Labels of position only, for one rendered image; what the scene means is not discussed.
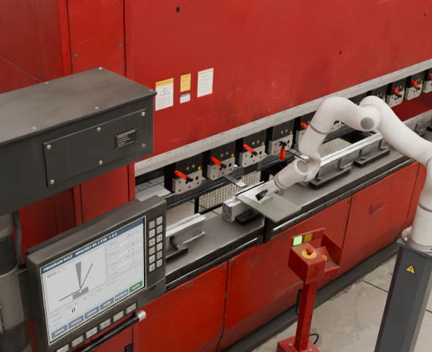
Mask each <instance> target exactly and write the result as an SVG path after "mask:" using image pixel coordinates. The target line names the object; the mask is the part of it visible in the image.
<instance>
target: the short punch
mask: <svg viewBox="0 0 432 352"><path fill-rule="evenodd" d="M257 169H258V162H257V163H254V164H252V165H250V166H247V167H245V168H244V167H242V166H241V167H240V175H241V179H243V178H246V177H248V176H250V175H253V174H255V173H256V170H257Z"/></svg>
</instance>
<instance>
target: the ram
mask: <svg viewBox="0 0 432 352"><path fill-rule="evenodd" d="M131 14H132V49H133V81H134V82H137V83H139V84H141V85H144V86H146V87H148V88H151V89H153V90H155V91H156V82H161V81H164V80H168V79H171V78H173V105H172V106H169V107H167V108H162V109H160V110H156V96H154V151H153V153H152V154H151V155H149V156H146V157H144V158H142V159H139V160H137V161H135V163H138V162H140V161H144V160H146V159H149V158H152V157H154V156H158V155H160V154H163V153H166V152H169V151H172V150H174V149H177V148H180V147H184V146H185V145H189V144H192V143H194V142H197V141H200V140H203V139H206V138H209V137H211V136H214V135H217V134H220V133H223V132H225V131H229V130H231V129H234V128H237V127H239V126H243V125H246V124H249V123H251V122H255V121H257V120H259V119H263V118H265V117H269V116H271V115H274V114H277V113H279V112H282V111H285V110H288V109H291V108H294V107H296V106H299V105H303V104H305V103H308V102H311V101H314V100H317V99H319V98H322V97H325V96H328V95H330V94H334V93H336V92H339V91H342V90H344V89H348V88H350V87H353V86H356V85H360V84H362V83H365V82H367V81H370V80H374V79H376V78H379V77H382V76H384V75H388V74H390V73H393V72H396V71H399V70H401V69H404V68H407V67H410V66H413V65H415V64H419V63H422V62H424V61H427V60H429V59H432V0H131ZM209 68H214V70H213V93H212V94H208V95H205V96H201V97H198V98H197V82H198V71H203V70H206V69H209ZM429 68H432V64H429V65H426V66H423V67H421V68H417V69H415V70H413V71H409V72H407V73H404V74H401V75H398V76H396V77H393V78H390V79H388V80H384V81H382V82H379V83H376V84H374V85H371V86H368V87H365V88H363V89H359V90H357V91H353V92H351V93H349V94H346V95H343V96H340V97H343V98H351V97H353V96H356V95H358V94H362V93H364V92H366V91H370V90H372V89H375V88H377V87H381V86H383V85H386V84H389V83H390V82H394V81H397V80H400V79H402V78H405V77H407V76H410V75H413V74H415V73H418V72H421V71H424V70H426V69H429ZM190 73H191V79H190V90H187V91H182V92H180V83H181V76H182V75H186V74H190ZM187 93H190V101H185V102H183V103H180V95H183V94H187ZM320 105H321V104H318V105H315V106H312V107H310V108H307V109H305V110H301V111H299V112H295V113H293V114H291V115H287V116H285V117H282V118H279V119H276V120H274V121H271V122H268V123H266V124H262V125H260V126H257V127H254V128H252V129H249V130H246V131H243V132H241V133H237V134H235V135H232V136H229V137H227V138H224V139H221V140H218V141H216V142H212V143H210V144H208V145H204V146H202V147H199V148H196V149H193V150H191V151H188V152H185V153H183V154H179V155H177V156H174V157H171V158H169V159H166V160H163V161H160V162H158V163H154V164H152V165H150V166H146V167H144V168H141V169H138V170H135V177H136V176H139V175H142V174H144V173H147V172H150V171H152V170H155V169H158V168H160V167H163V166H167V165H168V164H171V163H174V162H176V161H180V160H182V159H186V158H187V157H190V156H193V155H195V154H199V153H201V152H204V151H206V150H209V149H212V148H214V147H218V146H220V145H223V144H226V143H228V142H231V141H233V140H237V139H239V138H242V137H245V136H247V135H250V134H253V133H256V132H258V131H261V130H264V129H267V128H269V127H272V126H275V125H277V124H280V123H283V122H285V121H288V120H290V119H293V118H296V117H299V116H301V115H304V114H307V113H309V112H312V111H315V110H317V109H318V108H319V106H320Z"/></svg>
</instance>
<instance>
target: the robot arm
mask: <svg viewBox="0 0 432 352"><path fill-rule="evenodd" d="M335 121H340V122H343V123H345V124H346V125H348V126H350V127H352V128H353V129H356V130H358V131H372V130H375V129H376V128H377V130H378V131H379V132H380V133H381V135H382V136H383V138H384V139H385V140H386V141H387V142H388V143H389V144H390V145H391V146H392V147H394V148H395V149H396V150H398V151H399V152H400V153H402V154H403V155H405V156H407V157H408V158H411V159H414V160H416V161H418V162H420V163H422V164H423V165H424V166H425V167H426V181H425V184H424V188H423V189H422V191H421V193H420V197H419V202H418V204H417V210H416V213H415V218H414V221H413V225H412V227H409V228H406V229H405V230H404V231H403V232H402V235H401V237H402V240H403V241H404V243H405V244H406V245H408V246H409V247H410V248H412V249H414V250H417V251H420V252H424V253H432V142H429V141H427V140H425V139H423V138H421V137H419V136H418V135H417V134H416V133H414V132H413V131H412V130H410V129H409V128H408V127H407V126H406V125H405V124H404V123H403V122H402V121H401V120H400V119H399V118H398V117H397V116H396V115H395V114H394V112H393V111H392V110H391V108H390V107H389V106H388V105H387V104H386V103H385V102H384V101H383V100H381V99H380V98H378V97H376V96H368V97H365V98H364V99H363V100H362V101H361V102H360V104H359V105H356V104H354V103H353V102H351V101H350V100H348V99H346V98H343V97H330V98H327V99H325V100H324V101H323V102H322V103H321V105H320V106H319V108H318V109H317V111H316V113H315V115H314V117H313V118H312V120H311V122H310V123H309V125H308V127H307V129H306V131H305V133H304V134H303V137H302V138H301V140H300V142H299V144H298V150H299V151H300V152H301V153H302V154H305V155H306V156H309V158H308V160H307V162H305V161H304V160H302V159H296V160H295V161H293V162H292V163H290V164H289V165H288V166H287V167H285V168H284V169H282V170H281V171H280V172H278V173H277V174H276V175H275V178H274V180H272V181H270V182H269V183H268V184H266V185H265V186H263V187H261V190H262V191H261V192H259V193H258V194H257V195H256V196H255V197H256V199H257V200H258V201H260V200H261V199H262V198H263V197H264V196H269V195H271V194H272V193H275V192H276V191H278V190H280V189H287V188H289V187H290V186H291V185H293V184H294V183H297V182H309V181H311V180H312V179H313V178H314V177H315V175H316V174H317V172H318V170H319V168H320V166H321V162H322V160H321V157H320V155H319V152H318V149H319V147H320V145H321V144H322V143H323V141H324V139H325V137H326V136H327V134H328V132H329V131H330V129H331V127H332V126H333V124H334V122H335ZM264 194H265V195H264ZM263 195H264V196H263Z"/></svg>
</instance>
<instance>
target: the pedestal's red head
mask: <svg viewBox="0 0 432 352"><path fill-rule="evenodd" d="M318 230H323V231H322V237H321V239H322V243H321V247H320V248H317V249H314V248H313V247H312V246H311V245H310V244H309V243H308V242H304V243H303V238H304V235H306V233H304V234H300V236H302V241H301V244H297V245H295V246H293V242H294V238H295V237H296V236H298V235H296V236H293V237H291V246H290V247H291V248H290V251H289V261H288V267H289V268H290V269H291V270H292V271H293V272H294V273H295V274H296V275H297V276H298V277H299V278H300V279H301V280H302V281H303V282H304V283H305V284H309V283H311V282H314V281H317V280H320V279H323V278H326V277H330V276H332V275H335V274H338V271H339V267H340V260H341V256H342V252H343V250H342V249H341V248H340V247H339V246H338V245H337V244H336V243H335V242H334V241H333V240H331V239H330V238H329V237H328V236H327V235H325V234H324V228H320V229H318ZM315 232H317V230H314V231H310V232H308V233H312V240H311V241H313V238H314V233H315ZM308 247H310V248H313V249H314V252H315V253H316V254H317V256H316V257H315V258H305V257H304V256H303V255H302V251H304V250H306V248H308ZM321 254H324V255H325V256H326V257H327V262H326V259H325V258H324V257H323V256H322V255H321Z"/></svg>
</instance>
